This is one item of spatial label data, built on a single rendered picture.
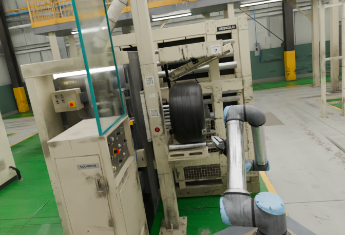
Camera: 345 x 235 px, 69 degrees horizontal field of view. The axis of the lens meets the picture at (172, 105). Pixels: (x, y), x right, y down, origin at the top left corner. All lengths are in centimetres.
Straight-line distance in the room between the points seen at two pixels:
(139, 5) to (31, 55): 1187
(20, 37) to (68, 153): 1255
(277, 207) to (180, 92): 115
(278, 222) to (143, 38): 164
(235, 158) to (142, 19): 135
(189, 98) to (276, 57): 986
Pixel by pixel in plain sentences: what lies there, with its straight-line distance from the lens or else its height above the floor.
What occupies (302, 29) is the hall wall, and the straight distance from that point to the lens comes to 1216.
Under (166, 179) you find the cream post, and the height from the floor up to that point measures 56.
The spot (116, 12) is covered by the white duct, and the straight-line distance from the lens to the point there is 260.
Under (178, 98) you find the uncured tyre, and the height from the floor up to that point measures 135.
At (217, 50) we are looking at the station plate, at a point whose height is 169.
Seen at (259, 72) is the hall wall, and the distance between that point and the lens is 1164.
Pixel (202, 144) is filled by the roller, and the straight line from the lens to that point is 224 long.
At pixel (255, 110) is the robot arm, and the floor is 128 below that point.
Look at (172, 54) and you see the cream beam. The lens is 244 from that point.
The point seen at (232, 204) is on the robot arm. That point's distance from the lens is 152.
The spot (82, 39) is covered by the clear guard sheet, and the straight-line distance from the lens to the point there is 161.
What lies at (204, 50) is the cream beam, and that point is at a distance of 243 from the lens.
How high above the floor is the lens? 171
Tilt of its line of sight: 11 degrees down
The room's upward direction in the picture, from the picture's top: 8 degrees counter-clockwise
